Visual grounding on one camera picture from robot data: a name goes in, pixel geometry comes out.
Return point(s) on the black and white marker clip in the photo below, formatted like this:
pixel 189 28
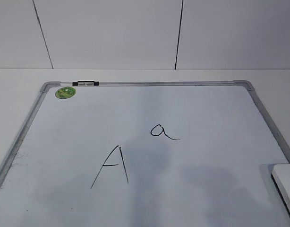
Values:
pixel 85 83

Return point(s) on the white rectangular board eraser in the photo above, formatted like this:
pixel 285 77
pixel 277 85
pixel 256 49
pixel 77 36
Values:
pixel 281 178

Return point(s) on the white board with aluminium frame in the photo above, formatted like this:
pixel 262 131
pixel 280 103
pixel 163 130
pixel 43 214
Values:
pixel 185 154

